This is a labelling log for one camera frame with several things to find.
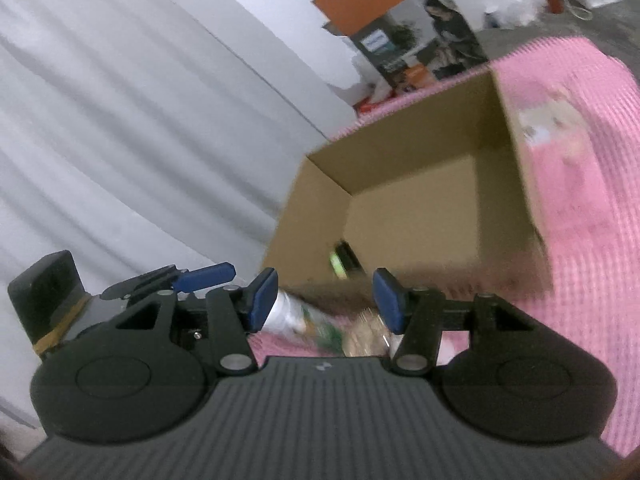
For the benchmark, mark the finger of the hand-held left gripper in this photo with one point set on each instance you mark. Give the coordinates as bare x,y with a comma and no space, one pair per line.
205,276

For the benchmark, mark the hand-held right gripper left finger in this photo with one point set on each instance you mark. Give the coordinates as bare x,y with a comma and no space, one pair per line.
261,302

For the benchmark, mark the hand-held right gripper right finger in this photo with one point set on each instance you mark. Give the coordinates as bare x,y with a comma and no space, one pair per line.
387,305

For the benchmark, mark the white plastic bottle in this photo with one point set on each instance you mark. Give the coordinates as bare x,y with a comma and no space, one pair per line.
287,317

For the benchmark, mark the brown cardboard box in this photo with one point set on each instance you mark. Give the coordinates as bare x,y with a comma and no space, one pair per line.
425,200

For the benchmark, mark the black and green item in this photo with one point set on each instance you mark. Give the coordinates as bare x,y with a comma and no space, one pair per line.
344,259

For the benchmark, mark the white draped cloth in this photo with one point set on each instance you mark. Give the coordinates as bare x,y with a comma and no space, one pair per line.
125,135

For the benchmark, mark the red bag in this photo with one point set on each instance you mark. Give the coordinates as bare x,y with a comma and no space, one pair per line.
372,105

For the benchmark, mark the pink checked cloth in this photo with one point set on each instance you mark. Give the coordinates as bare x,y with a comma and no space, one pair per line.
600,310

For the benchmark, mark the white plastic bag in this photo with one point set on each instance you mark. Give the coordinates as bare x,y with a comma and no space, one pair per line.
505,2

